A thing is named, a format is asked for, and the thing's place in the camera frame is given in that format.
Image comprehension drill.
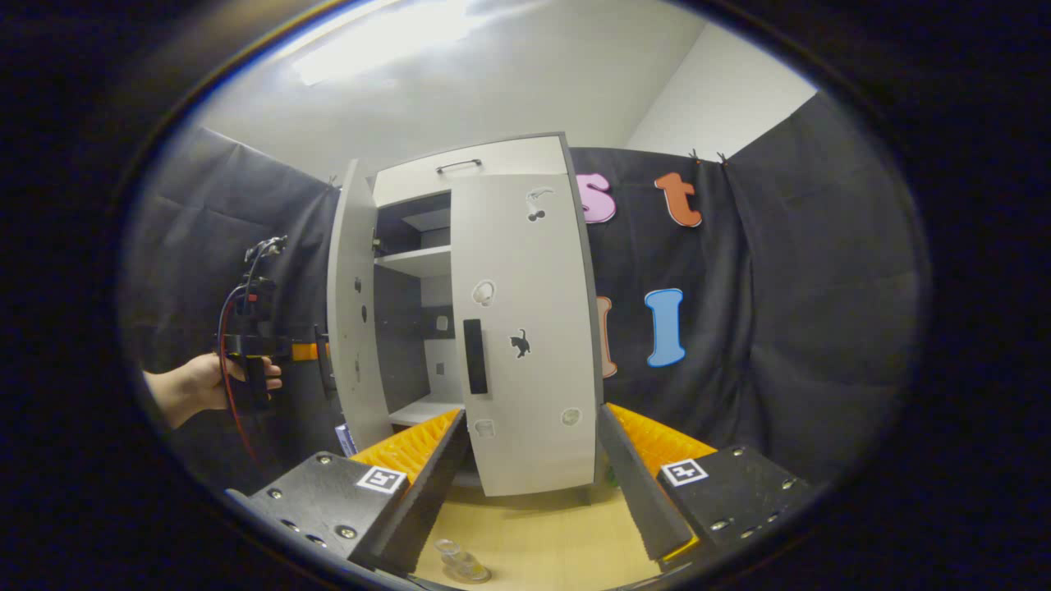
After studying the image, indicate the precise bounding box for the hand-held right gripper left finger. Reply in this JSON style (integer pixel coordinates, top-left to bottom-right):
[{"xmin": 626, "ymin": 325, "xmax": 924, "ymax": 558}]
[{"xmin": 226, "ymin": 410, "xmax": 467, "ymax": 575}]

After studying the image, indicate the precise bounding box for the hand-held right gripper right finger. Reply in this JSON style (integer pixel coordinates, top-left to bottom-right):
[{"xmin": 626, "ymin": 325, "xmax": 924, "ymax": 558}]
[{"xmin": 593, "ymin": 403, "xmax": 812, "ymax": 567}]

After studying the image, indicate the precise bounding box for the clear glass bottle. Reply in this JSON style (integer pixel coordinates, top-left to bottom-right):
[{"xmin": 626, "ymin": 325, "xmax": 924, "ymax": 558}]
[{"xmin": 434, "ymin": 538, "xmax": 493, "ymax": 584}]

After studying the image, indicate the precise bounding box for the white cabinet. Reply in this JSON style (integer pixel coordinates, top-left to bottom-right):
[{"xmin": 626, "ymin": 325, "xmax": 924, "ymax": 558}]
[{"xmin": 361, "ymin": 133, "xmax": 604, "ymax": 493}]

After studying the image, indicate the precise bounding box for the white cabinet door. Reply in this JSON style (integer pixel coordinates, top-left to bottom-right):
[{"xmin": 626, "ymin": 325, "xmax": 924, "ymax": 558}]
[
  {"xmin": 450, "ymin": 172, "xmax": 598, "ymax": 497},
  {"xmin": 327, "ymin": 160, "xmax": 395, "ymax": 454}
]

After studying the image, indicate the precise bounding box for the white cabinet shelf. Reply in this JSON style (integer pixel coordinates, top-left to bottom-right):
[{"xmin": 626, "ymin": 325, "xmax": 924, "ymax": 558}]
[
  {"xmin": 388, "ymin": 392, "xmax": 465, "ymax": 428},
  {"xmin": 375, "ymin": 245, "xmax": 452, "ymax": 278}
]

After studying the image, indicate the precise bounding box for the white cabinet drawer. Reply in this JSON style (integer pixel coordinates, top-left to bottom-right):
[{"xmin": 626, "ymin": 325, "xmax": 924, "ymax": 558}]
[{"xmin": 372, "ymin": 135, "xmax": 569, "ymax": 208}]

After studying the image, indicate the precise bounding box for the black backdrop cloth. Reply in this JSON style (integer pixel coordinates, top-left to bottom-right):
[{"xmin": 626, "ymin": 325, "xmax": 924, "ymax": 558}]
[{"xmin": 123, "ymin": 90, "xmax": 933, "ymax": 493}]

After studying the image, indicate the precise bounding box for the black door handle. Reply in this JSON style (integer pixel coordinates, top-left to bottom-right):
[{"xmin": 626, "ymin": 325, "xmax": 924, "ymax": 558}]
[
  {"xmin": 315, "ymin": 326, "xmax": 336, "ymax": 401},
  {"xmin": 462, "ymin": 318, "xmax": 489, "ymax": 396}
]

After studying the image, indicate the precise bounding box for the red cable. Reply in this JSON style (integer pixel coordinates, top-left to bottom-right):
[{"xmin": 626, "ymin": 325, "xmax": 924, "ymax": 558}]
[{"xmin": 215, "ymin": 283, "xmax": 264, "ymax": 469}]

